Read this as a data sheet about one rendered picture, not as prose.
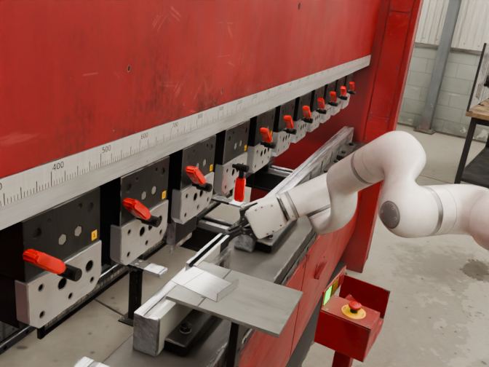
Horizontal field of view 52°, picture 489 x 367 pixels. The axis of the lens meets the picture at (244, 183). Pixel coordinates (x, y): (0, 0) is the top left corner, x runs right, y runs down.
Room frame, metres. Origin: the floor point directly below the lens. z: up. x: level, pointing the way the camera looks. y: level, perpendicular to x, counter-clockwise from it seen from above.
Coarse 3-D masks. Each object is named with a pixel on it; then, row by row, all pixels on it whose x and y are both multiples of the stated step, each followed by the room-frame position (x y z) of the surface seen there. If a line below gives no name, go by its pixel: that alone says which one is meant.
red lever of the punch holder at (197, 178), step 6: (186, 168) 0.89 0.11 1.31; (192, 168) 0.89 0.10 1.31; (192, 174) 0.89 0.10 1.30; (198, 174) 0.90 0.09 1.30; (192, 180) 0.91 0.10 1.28; (198, 180) 0.91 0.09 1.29; (204, 180) 0.93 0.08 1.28; (198, 186) 0.95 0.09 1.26; (204, 186) 0.94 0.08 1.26; (210, 186) 0.95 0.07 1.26
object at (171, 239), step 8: (168, 224) 0.98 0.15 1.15; (176, 224) 0.98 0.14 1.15; (184, 224) 1.01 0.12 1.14; (192, 224) 1.05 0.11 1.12; (168, 232) 0.98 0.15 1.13; (176, 232) 0.98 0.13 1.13; (184, 232) 1.02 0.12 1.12; (168, 240) 0.98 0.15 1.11; (176, 240) 0.98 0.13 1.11; (184, 240) 1.04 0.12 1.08
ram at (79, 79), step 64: (0, 0) 0.53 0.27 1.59; (64, 0) 0.62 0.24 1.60; (128, 0) 0.74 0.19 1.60; (192, 0) 0.92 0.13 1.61; (256, 0) 1.21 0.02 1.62; (320, 0) 1.75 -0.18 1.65; (0, 64) 0.53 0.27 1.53; (64, 64) 0.62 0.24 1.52; (128, 64) 0.74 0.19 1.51; (192, 64) 0.93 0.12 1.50; (256, 64) 1.25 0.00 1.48; (320, 64) 1.88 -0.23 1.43; (0, 128) 0.52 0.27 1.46; (64, 128) 0.62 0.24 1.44; (128, 128) 0.75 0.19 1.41; (64, 192) 0.61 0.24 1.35
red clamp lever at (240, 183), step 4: (236, 164) 1.15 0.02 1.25; (240, 164) 1.15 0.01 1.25; (236, 168) 1.14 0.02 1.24; (240, 168) 1.14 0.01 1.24; (244, 168) 1.14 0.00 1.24; (248, 168) 1.14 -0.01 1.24; (240, 172) 1.14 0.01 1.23; (244, 172) 1.14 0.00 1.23; (240, 176) 1.14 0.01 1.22; (236, 180) 1.14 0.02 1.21; (240, 180) 1.14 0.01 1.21; (244, 180) 1.14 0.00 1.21; (236, 184) 1.14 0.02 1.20; (240, 184) 1.14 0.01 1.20; (244, 184) 1.14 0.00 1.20; (236, 188) 1.14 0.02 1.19; (240, 188) 1.14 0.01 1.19; (244, 188) 1.15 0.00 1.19; (236, 192) 1.14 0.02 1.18; (240, 192) 1.14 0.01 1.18; (236, 196) 1.14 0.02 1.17; (240, 196) 1.14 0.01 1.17; (236, 200) 1.14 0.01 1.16; (240, 200) 1.14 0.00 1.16
